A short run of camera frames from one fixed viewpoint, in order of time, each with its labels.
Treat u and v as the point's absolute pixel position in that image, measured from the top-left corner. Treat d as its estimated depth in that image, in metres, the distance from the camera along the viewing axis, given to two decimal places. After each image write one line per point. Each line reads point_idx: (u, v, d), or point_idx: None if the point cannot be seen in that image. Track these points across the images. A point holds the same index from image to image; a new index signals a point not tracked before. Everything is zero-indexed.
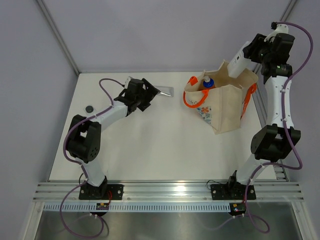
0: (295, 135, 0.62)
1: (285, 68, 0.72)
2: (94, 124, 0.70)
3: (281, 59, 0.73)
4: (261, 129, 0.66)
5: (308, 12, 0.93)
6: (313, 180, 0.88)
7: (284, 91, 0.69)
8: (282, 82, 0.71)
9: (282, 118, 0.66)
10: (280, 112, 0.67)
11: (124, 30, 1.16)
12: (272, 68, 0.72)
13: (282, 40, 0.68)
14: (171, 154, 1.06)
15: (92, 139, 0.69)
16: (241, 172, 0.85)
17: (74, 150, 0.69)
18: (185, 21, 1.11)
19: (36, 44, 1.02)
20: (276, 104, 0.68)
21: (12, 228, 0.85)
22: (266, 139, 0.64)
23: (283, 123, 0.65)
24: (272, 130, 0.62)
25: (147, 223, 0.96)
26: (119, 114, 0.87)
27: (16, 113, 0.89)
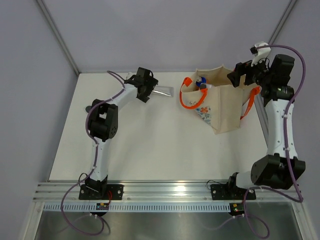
0: (299, 167, 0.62)
1: (286, 91, 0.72)
2: (112, 106, 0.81)
3: (282, 81, 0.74)
4: (263, 159, 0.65)
5: (308, 13, 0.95)
6: (313, 179, 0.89)
7: (286, 117, 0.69)
8: (283, 106, 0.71)
9: (284, 147, 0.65)
10: (282, 140, 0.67)
11: (125, 30, 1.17)
12: (273, 91, 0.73)
13: (282, 61, 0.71)
14: (171, 155, 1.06)
15: (111, 119, 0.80)
16: (241, 178, 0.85)
17: (97, 129, 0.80)
18: (186, 22, 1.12)
19: (36, 43, 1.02)
20: (278, 131, 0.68)
21: (12, 228, 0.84)
22: (268, 170, 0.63)
23: (286, 153, 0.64)
24: (275, 162, 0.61)
25: (147, 223, 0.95)
26: (130, 96, 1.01)
27: (16, 111, 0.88)
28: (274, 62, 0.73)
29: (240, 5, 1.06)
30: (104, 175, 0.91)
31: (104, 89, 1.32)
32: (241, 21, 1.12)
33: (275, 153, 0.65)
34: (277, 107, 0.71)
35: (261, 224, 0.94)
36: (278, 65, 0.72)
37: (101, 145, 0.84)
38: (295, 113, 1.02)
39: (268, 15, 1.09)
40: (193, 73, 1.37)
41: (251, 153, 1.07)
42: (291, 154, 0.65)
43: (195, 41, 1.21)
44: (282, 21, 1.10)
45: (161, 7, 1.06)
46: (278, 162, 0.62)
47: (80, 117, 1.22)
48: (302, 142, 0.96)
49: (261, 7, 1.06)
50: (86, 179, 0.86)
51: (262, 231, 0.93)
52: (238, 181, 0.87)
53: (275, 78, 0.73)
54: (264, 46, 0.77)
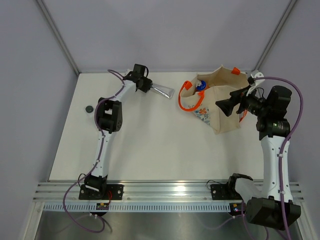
0: (293, 211, 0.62)
1: (282, 126, 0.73)
2: (116, 103, 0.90)
3: (279, 115, 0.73)
4: (257, 199, 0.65)
5: (307, 13, 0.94)
6: (312, 179, 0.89)
7: (281, 156, 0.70)
8: (279, 144, 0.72)
9: (279, 190, 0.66)
10: (277, 182, 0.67)
11: (124, 30, 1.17)
12: (269, 126, 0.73)
13: (278, 97, 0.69)
14: (171, 155, 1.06)
15: (117, 113, 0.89)
16: (241, 185, 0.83)
17: (105, 125, 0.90)
18: (186, 22, 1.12)
19: (36, 44, 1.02)
20: (274, 173, 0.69)
21: (12, 228, 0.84)
22: (262, 213, 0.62)
23: (281, 197, 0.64)
24: (269, 207, 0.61)
25: (147, 223, 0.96)
26: (131, 91, 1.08)
27: (16, 111, 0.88)
28: (271, 97, 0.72)
29: (239, 6, 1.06)
30: (105, 174, 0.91)
31: (104, 89, 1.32)
32: (240, 21, 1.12)
33: (270, 196, 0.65)
34: (272, 145, 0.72)
35: (263, 229, 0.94)
36: (275, 100, 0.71)
37: (106, 138, 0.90)
38: (294, 114, 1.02)
39: (268, 15, 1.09)
40: (193, 73, 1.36)
41: (251, 153, 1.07)
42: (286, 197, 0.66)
43: (195, 41, 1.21)
44: (282, 20, 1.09)
45: (161, 7, 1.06)
46: (272, 206, 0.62)
47: (80, 117, 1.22)
48: (301, 143, 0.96)
49: (261, 7, 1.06)
50: (85, 177, 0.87)
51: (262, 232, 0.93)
52: (236, 187, 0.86)
53: (271, 110, 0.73)
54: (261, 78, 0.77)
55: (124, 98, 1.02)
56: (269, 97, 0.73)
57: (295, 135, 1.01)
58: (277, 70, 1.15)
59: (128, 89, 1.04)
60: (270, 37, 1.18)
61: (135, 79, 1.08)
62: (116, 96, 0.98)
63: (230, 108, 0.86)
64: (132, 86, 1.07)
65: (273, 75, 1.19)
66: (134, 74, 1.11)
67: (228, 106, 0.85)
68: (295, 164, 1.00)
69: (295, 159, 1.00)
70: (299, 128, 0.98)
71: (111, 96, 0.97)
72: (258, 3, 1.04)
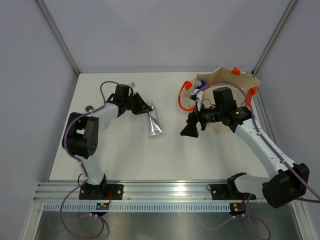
0: (304, 171, 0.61)
1: (243, 111, 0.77)
2: (91, 118, 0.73)
3: (234, 107, 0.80)
4: (272, 180, 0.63)
5: (307, 12, 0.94)
6: (312, 179, 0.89)
7: (261, 133, 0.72)
8: (251, 126, 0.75)
9: (281, 161, 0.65)
10: (275, 155, 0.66)
11: (124, 30, 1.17)
12: (234, 117, 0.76)
13: (220, 92, 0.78)
14: (170, 155, 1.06)
15: (90, 132, 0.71)
16: (242, 183, 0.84)
17: (74, 147, 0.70)
18: (186, 21, 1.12)
19: (36, 43, 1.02)
20: (266, 150, 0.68)
21: (11, 228, 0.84)
22: (283, 190, 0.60)
23: (286, 165, 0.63)
24: (286, 181, 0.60)
25: (147, 223, 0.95)
26: (110, 114, 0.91)
27: (15, 111, 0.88)
28: (216, 97, 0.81)
29: (239, 5, 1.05)
30: (102, 176, 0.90)
31: (104, 89, 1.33)
32: (240, 20, 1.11)
33: (278, 171, 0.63)
34: (248, 129, 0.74)
35: (264, 229, 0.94)
36: (221, 96, 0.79)
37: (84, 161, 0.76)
38: (294, 114, 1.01)
39: (268, 15, 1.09)
40: (193, 73, 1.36)
41: (251, 153, 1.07)
42: (289, 162, 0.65)
43: (194, 41, 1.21)
44: (282, 19, 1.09)
45: (160, 6, 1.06)
46: (287, 178, 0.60)
47: None
48: (301, 142, 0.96)
49: (261, 7, 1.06)
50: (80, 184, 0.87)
51: (264, 232, 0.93)
52: (239, 186, 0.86)
53: (225, 106, 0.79)
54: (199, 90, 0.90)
55: (101, 119, 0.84)
56: (216, 99, 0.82)
57: (295, 134, 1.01)
58: (277, 69, 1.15)
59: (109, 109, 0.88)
60: (270, 37, 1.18)
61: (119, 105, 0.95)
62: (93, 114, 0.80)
63: (194, 129, 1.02)
64: (113, 109, 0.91)
65: (273, 75, 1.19)
66: (117, 97, 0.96)
67: (192, 128, 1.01)
68: None
69: (295, 159, 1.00)
70: (299, 127, 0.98)
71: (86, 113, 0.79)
72: (258, 3, 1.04)
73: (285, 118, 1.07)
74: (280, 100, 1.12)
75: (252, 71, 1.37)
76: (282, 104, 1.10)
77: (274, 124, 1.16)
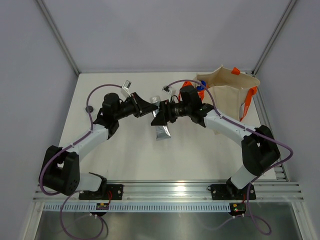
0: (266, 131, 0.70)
1: (206, 107, 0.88)
2: (71, 155, 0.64)
3: (199, 103, 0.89)
4: (244, 150, 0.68)
5: (307, 12, 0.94)
6: (312, 179, 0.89)
7: (223, 116, 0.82)
8: (214, 113, 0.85)
9: (244, 129, 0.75)
10: (238, 127, 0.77)
11: (124, 30, 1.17)
12: (200, 114, 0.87)
13: (188, 93, 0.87)
14: (169, 155, 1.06)
15: (69, 172, 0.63)
16: (238, 178, 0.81)
17: (51, 185, 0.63)
18: (185, 22, 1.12)
19: (36, 43, 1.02)
20: (230, 126, 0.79)
21: (12, 228, 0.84)
22: (255, 151, 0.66)
23: (249, 130, 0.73)
24: (252, 142, 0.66)
25: (147, 223, 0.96)
26: (99, 139, 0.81)
27: (16, 111, 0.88)
28: (185, 96, 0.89)
29: (239, 5, 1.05)
30: (100, 178, 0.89)
31: (104, 89, 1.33)
32: (240, 21, 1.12)
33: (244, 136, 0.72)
34: (212, 116, 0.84)
35: (264, 226, 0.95)
36: (189, 97, 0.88)
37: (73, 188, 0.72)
38: (294, 114, 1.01)
39: (267, 15, 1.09)
40: (193, 73, 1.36)
41: None
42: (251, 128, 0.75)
43: (194, 41, 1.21)
44: (282, 20, 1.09)
45: (160, 7, 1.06)
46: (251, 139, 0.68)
47: (80, 117, 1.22)
48: (300, 142, 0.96)
49: (261, 7, 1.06)
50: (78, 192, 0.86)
51: (264, 228, 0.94)
52: (237, 183, 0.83)
53: (192, 103, 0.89)
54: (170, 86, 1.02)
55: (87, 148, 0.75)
56: (184, 98, 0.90)
57: (294, 135, 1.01)
58: (277, 70, 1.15)
59: (95, 135, 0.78)
60: (270, 37, 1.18)
61: (108, 125, 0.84)
62: (75, 145, 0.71)
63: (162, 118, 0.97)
64: (103, 133, 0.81)
65: (273, 75, 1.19)
66: (106, 113, 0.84)
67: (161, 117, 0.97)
68: (294, 163, 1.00)
69: (294, 158, 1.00)
70: (298, 128, 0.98)
71: (67, 145, 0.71)
72: (258, 3, 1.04)
73: (285, 119, 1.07)
74: (279, 100, 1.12)
75: (251, 71, 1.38)
76: (281, 104, 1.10)
77: (274, 124, 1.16)
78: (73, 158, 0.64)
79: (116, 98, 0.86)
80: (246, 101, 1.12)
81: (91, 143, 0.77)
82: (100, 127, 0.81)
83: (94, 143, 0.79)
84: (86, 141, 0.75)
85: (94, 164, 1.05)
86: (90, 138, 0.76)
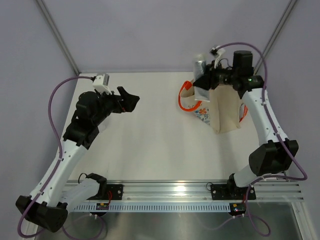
0: (293, 146, 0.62)
1: (257, 80, 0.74)
2: (41, 212, 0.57)
3: (250, 71, 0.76)
4: (259, 149, 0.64)
5: (307, 12, 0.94)
6: (312, 179, 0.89)
7: (266, 103, 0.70)
8: (259, 95, 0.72)
9: (275, 132, 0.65)
10: (271, 127, 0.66)
11: (124, 30, 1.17)
12: (245, 83, 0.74)
13: (242, 56, 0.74)
14: (169, 155, 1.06)
15: (48, 224, 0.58)
16: (239, 176, 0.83)
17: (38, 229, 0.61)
18: (185, 21, 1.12)
19: (36, 43, 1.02)
20: (263, 118, 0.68)
21: (11, 228, 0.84)
22: (267, 160, 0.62)
23: (278, 138, 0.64)
24: (272, 147, 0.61)
25: (147, 223, 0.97)
26: (77, 157, 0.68)
27: (15, 110, 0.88)
28: (237, 59, 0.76)
29: (239, 5, 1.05)
30: (95, 182, 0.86)
31: None
32: (240, 20, 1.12)
33: (268, 141, 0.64)
34: (254, 97, 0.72)
35: (264, 227, 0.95)
36: (240, 60, 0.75)
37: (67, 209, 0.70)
38: (294, 114, 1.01)
39: (267, 15, 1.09)
40: (193, 73, 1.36)
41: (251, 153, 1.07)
42: (282, 136, 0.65)
43: (194, 41, 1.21)
44: (281, 19, 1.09)
45: (160, 6, 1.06)
46: (275, 149, 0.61)
47: None
48: (300, 142, 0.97)
49: (260, 7, 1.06)
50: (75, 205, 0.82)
51: (263, 229, 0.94)
52: (238, 181, 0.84)
53: (242, 72, 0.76)
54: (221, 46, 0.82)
55: (62, 184, 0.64)
56: (235, 60, 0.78)
57: (294, 135, 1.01)
58: (277, 70, 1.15)
59: (66, 163, 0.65)
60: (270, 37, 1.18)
61: (84, 133, 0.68)
62: (45, 190, 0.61)
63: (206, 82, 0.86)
64: (76, 153, 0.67)
65: (273, 75, 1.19)
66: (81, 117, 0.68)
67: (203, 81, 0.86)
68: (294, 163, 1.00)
69: None
70: (298, 128, 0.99)
71: (36, 192, 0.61)
72: (257, 3, 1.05)
73: (285, 119, 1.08)
74: (279, 100, 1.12)
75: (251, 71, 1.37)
76: (281, 104, 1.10)
77: None
78: (45, 213, 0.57)
79: (92, 96, 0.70)
80: None
81: (64, 178, 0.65)
82: (71, 148, 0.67)
83: (70, 172, 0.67)
84: (56, 178, 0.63)
85: (94, 164, 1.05)
86: (59, 175, 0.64)
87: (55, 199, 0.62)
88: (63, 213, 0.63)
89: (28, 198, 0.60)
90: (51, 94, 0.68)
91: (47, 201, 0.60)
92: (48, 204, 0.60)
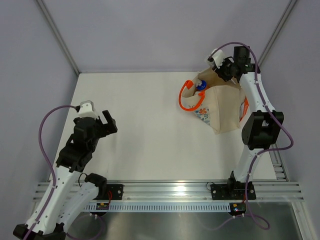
0: (279, 117, 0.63)
1: (252, 66, 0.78)
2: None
3: (247, 60, 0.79)
4: (249, 119, 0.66)
5: (307, 12, 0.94)
6: (312, 179, 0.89)
7: (258, 83, 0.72)
8: (253, 76, 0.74)
9: (263, 104, 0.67)
10: (260, 100, 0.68)
11: (124, 30, 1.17)
12: (241, 68, 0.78)
13: (239, 48, 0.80)
14: (169, 155, 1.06)
15: None
16: (238, 170, 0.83)
17: None
18: (185, 21, 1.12)
19: (36, 44, 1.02)
20: (254, 93, 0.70)
21: (11, 228, 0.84)
22: (254, 127, 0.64)
23: (266, 108, 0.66)
24: (259, 116, 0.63)
25: (147, 223, 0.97)
26: (72, 183, 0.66)
27: (16, 110, 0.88)
28: (235, 52, 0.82)
29: (239, 5, 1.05)
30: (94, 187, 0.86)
31: (104, 89, 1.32)
32: (240, 20, 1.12)
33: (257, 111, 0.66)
34: (248, 78, 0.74)
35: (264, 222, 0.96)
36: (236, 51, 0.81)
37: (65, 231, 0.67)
38: (294, 114, 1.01)
39: (267, 15, 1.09)
40: (193, 73, 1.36)
41: None
42: (270, 108, 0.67)
43: (194, 41, 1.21)
44: (281, 20, 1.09)
45: (160, 7, 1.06)
46: (262, 117, 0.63)
47: None
48: (300, 142, 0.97)
49: (260, 7, 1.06)
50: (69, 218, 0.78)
51: (264, 223, 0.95)
52: (237, 175, 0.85)
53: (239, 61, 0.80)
54: (215, 51, 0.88)
55: (58, 209, 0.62)
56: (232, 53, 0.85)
57: (294, 135, 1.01)
58: (277, 70, 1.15)
59: (62, 188, 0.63)
60: (270, 37, 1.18)
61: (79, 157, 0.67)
62: (40, 219, 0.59)
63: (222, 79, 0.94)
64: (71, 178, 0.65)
65: (273, 75, 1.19)
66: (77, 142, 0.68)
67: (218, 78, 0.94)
68: (295, 163, 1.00)
69: (294, 158, 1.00)
70: (298, 128, 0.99)
71: (31, 222, 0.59)
72: (257, 3, 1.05)
73: (285, 119, 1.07)
74: (279, 100, 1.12)
75: None
76: (281, 104, 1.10)
77: None
78: None
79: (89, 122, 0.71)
80: (245, 100, 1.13)
81: (59, 205, 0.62)
82: (64, 174, 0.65)
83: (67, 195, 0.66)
84: (52, 205, 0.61)
85: (94, 164, 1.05)
86: (54, 200, 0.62)
87: (51, 226, 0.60)
88: (61, 236, 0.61)
89: (24, 228, 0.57)
90: (39, 132, 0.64)
91: (43, 229, 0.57)
92: (45, 232, 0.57)
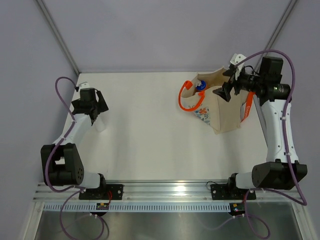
0: (301, 171, 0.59)
1: (282, 89, 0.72)
2: (67, 146, 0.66)
3: (277, 79, 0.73)
4: (264, 164, 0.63)
5: (308, 13, 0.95)
6: (312, 179, 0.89)
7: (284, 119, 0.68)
8: (281, 108, 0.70)
9: (285, 152, 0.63)
10: (283, 145, 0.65)
11: (125, 31, 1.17)
12: (269, 91, 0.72)
13: (272, 61, 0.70)
14: (169, 155, 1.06)
15: (72, 161, 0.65)
16: (240, 176, 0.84)
17: (59, 181, 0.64)
18: (185, 22, 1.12)
19: (37, 44, 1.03)
20: (277, 134, 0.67)
21: (12, 228, 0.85)
22: (269, 175, 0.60)
23: (287, 158, 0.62)
24: (276, 166, 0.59)
25: (147, 223, 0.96)
26: (85, 127, 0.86)
27: (16, 111, 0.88)
28: (264, 63, 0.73)
29: (239, 5, 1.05)
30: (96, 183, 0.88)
31: (103, 89, 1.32)
32: (240, 21, 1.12)
33: (276, 159, 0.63)
34: (274, 109, 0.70)
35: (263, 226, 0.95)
36: (269, 64, 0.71)
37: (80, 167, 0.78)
38: (294, 114, 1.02)
39: (267, 15, 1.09)
40: (192, 73, 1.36)
41: (252, 153, 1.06)
42: (292, 158, 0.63)
43: (194, 41, 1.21)
44: (282, 19, 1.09)
45: (160, 7, 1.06)
46: (279, 168, 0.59)
47: None
48: (300, 142, 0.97)
49: (260, 7, 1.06)
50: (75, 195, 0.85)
51: (262, 231, 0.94)
52: (239, 181, 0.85)
53: (267, 77, 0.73)
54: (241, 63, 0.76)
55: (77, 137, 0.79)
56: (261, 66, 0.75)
57: (294, 134, 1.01)
58: None
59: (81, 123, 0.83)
60: (270, 38, 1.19)
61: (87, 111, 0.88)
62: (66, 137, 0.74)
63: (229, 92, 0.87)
64: (85, 120, 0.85)
65: None
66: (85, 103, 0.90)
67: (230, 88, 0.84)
68: None
69: None
70: (298, 127, 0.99)
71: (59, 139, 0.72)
72: (257, 4, 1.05)
73: None
74: None
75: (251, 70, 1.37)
76: None
77: None
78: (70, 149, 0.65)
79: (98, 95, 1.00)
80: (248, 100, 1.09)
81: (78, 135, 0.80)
82: (80, 116, 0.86)
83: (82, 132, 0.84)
84: (74, 132, 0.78)
85: (94, 164, 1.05)
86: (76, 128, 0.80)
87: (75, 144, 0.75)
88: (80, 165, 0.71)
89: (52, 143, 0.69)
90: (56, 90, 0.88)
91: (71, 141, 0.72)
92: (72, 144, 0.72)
